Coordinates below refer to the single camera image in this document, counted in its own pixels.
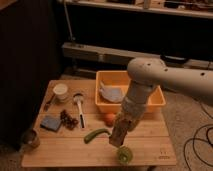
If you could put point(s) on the small dark utensil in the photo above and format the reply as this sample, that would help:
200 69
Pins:
48 103

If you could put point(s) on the white-handled measuring spoon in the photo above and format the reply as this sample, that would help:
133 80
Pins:
78 100

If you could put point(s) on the green plastic cup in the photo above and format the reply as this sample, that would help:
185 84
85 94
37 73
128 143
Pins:
124 155

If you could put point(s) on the bunch of dark grapes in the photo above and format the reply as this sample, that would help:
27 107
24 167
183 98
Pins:
67 120

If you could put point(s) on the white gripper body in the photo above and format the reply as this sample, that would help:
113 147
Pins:
131 112

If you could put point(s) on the blue sponge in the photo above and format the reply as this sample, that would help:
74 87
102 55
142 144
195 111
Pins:
50 123

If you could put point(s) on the yellow plastic bin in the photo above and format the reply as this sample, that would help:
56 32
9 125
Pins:
120 79

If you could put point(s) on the orange fruit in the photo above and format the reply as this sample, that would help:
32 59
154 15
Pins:
109 119

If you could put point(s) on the white paper cup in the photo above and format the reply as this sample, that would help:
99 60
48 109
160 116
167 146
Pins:
61 92

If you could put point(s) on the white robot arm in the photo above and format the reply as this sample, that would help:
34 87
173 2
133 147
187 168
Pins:
146 75

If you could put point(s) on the glass jar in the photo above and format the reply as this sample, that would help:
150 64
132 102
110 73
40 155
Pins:
30 140

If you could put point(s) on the upper shelf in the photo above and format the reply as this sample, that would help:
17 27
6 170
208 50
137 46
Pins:
144 7

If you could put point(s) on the grey cloth in bin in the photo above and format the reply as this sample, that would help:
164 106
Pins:
111 94

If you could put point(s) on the wooden board eraser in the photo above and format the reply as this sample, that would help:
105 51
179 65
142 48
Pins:
119 132

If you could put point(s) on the grey metal beam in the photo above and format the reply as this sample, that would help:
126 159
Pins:
122 57

